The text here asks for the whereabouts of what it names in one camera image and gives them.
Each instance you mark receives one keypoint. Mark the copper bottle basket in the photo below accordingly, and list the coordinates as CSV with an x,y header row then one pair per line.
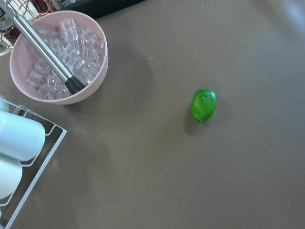
x,y
29,9

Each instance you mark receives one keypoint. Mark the steel muddler black tip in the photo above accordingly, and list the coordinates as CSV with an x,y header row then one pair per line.
x,y
22,25

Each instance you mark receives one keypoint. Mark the green lime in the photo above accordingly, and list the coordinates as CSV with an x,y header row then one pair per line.
x,y
203,105

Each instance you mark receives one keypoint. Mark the white cup upper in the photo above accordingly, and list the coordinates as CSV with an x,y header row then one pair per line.
x,y
20,138

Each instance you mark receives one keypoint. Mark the white cup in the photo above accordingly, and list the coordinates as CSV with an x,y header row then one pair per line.
x,y
10,175
20,138

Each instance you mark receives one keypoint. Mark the white wire rack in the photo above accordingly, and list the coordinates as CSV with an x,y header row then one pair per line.
x,y
11,205

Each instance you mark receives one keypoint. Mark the pink bowl of ice cubes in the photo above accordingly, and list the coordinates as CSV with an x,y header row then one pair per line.
x,y
23,56

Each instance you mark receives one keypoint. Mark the white cup lower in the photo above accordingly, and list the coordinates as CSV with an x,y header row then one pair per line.
x,y
10,175

